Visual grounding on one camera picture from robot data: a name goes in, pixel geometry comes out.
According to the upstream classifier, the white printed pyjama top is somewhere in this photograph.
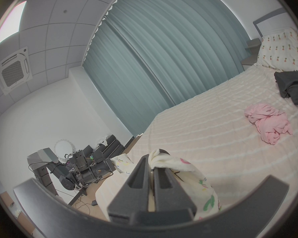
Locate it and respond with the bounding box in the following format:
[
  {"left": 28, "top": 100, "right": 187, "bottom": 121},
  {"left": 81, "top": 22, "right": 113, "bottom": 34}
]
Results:
[{"left": 110, "top": 149, "right": 223, "bottom": 220}]

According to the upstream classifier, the ceiling air conditioner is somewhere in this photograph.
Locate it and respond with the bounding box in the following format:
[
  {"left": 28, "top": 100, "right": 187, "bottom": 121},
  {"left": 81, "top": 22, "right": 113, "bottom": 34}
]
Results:
[{"left": 0, "top": 46, "right": 33, "bottom": 95}]

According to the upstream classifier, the pink garment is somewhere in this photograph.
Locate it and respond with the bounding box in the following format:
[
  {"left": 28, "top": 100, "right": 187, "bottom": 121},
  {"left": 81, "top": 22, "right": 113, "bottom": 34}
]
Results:
[{"left": 244, "top": 104, "right": 293, "bottom": 145}]

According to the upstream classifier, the dark grey ribbed chair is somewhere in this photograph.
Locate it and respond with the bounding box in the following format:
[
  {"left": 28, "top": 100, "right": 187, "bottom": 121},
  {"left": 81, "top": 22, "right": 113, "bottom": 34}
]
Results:
[{"left": 97, "top": 134, "right": 126, "bottom": 163}]

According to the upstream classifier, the blue-green curtain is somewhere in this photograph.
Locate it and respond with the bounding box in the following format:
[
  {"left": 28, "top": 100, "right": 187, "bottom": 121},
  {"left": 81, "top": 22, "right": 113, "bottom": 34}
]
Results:
[{"left": 82, "top": 0, "right": 246, "bottom": 138}]

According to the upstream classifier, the grey bedside table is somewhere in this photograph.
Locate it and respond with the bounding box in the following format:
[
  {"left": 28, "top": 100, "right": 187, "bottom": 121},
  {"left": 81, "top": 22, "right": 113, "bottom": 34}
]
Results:
[{"left": 241, "top": 37, "right": 262, "bottom": 66}]

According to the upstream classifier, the ceiling light panel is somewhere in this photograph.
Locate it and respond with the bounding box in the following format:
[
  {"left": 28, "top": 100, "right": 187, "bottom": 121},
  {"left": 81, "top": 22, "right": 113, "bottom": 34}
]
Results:
[{"left": 0, "top": 0, "right": 28, "bottom": 45}]

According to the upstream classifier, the white printed pillow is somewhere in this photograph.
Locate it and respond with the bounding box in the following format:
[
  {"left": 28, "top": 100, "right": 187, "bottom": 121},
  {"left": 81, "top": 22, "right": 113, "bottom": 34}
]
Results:
[{"left": 253, "top": 27, "right": 298, "bottom": 71}]

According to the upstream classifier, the bed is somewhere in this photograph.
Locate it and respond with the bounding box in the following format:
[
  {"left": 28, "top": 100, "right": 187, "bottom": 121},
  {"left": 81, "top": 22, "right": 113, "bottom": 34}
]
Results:
[{"left": 96, "top": 8, "right": 298, "bottom": 222}]

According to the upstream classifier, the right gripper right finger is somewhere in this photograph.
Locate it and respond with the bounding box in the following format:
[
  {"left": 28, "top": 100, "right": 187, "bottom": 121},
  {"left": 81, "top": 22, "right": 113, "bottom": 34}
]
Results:
[{"left": 149, "top": 149, "right": 197, "bottom": 218}]

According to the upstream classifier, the pile of clothes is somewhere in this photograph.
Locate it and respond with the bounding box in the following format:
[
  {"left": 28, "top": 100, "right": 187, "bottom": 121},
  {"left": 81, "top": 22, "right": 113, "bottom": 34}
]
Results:
[{"left": 274, "top": 70, "right": 298, "bottom": 111}]

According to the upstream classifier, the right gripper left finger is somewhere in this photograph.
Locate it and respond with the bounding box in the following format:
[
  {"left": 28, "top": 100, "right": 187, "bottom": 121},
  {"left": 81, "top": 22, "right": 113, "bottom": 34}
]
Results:
[{"left": 108, "top": 154, "right": 150, "bottom": 223}]

